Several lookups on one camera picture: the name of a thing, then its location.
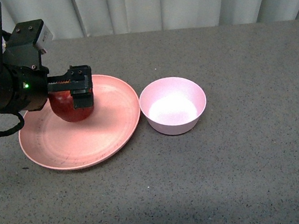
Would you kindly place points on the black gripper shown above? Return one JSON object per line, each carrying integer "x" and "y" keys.
{"x": 30, "y": 88}

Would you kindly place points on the red apple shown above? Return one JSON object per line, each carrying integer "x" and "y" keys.
{"x": 62, "y": 105}

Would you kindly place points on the light pink bowl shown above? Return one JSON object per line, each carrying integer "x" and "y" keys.
{"x": 172, "y": 105}

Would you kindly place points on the pink round plate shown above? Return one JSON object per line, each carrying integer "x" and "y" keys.
{"x": 53, "y": 143}

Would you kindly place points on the white pleated curtain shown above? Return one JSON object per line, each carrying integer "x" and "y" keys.
{"x": 84, "y": 18}

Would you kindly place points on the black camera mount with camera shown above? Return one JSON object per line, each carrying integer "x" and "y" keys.
{"x": 26, "y": 44}

